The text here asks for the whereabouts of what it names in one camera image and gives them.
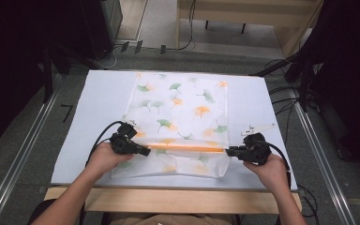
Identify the white table board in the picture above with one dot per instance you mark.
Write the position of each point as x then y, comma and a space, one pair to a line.
100, 109

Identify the metal floor rail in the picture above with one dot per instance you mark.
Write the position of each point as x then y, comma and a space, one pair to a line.
18, 156
322, 156

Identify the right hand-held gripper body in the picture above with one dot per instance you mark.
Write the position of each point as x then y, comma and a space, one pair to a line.
256, 150

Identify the person's right hand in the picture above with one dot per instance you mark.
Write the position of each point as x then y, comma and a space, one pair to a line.
272, 172

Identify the white leaf-print mesh laundry bag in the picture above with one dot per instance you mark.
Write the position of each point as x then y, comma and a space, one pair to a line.
184, 115

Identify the person's beige pants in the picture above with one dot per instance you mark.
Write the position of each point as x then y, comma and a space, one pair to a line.
168, 220

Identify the black cabinet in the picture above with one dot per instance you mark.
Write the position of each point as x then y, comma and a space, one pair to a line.
100, 28

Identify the black tripod stand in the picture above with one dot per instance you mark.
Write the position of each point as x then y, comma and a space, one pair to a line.
293, 67

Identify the person's left hand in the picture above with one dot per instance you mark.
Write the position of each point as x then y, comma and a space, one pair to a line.
106, 159

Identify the wooden table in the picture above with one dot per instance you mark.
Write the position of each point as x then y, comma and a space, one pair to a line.
175, 200

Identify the light wooden bench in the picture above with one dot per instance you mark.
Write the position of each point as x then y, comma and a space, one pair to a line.
256, 9

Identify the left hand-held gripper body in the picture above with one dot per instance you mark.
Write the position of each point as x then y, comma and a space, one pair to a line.
122, 141

